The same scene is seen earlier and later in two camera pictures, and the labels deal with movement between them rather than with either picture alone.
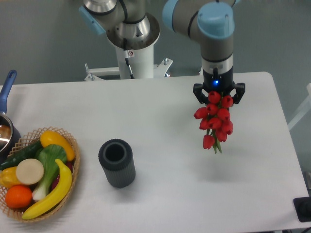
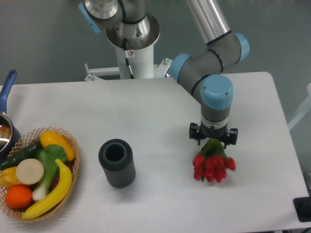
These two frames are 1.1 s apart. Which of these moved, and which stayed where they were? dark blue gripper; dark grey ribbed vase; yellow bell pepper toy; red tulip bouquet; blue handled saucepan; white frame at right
Moved: dark blue gripper; red tulip bouquet
Stayed: blue handled saucepan; yellow bell pepper toy; white frame at right; dark grey ribbed vase
